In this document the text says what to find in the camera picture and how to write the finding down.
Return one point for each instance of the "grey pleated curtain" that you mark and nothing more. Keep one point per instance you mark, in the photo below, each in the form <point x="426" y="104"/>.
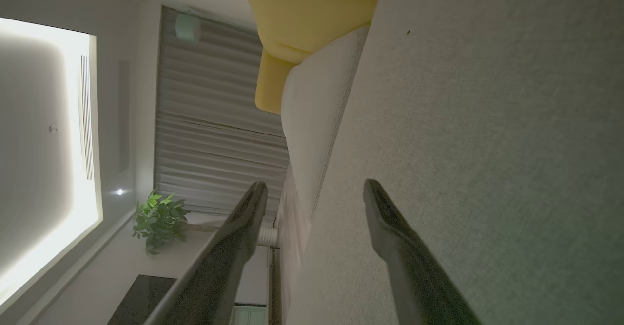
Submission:
<point x="209" y="120"/>

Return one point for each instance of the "green leafy houseplant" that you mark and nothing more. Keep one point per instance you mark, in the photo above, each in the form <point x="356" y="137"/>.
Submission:
<point x="158" y="220"/>

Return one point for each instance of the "white cabinet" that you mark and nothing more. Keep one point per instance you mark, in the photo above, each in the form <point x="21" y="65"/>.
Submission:
<point x="251" y="315"/>

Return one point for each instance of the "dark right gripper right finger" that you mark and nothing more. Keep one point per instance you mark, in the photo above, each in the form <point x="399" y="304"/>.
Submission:
<point x="414" y="276"/>

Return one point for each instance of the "yellow cushion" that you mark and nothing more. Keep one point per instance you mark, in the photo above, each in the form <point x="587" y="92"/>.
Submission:
<point x="302" y="13"/>

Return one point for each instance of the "black flat panel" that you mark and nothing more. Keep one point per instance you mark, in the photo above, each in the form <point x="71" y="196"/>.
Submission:
<point x="141" y="298"/>

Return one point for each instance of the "white ribbed plant pot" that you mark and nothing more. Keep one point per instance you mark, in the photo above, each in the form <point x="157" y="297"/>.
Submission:
<point x="268" y="236"/>

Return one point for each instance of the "pale green round device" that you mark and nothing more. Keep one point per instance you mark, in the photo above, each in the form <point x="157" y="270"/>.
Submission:
<point x="187" y="27"/>

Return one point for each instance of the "light grey sofa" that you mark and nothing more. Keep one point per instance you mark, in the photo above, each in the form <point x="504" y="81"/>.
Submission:
<point x="487" y="120"/>

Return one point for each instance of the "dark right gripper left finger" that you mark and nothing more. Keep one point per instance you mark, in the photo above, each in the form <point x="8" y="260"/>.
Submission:
<point x="214" y="276"/>

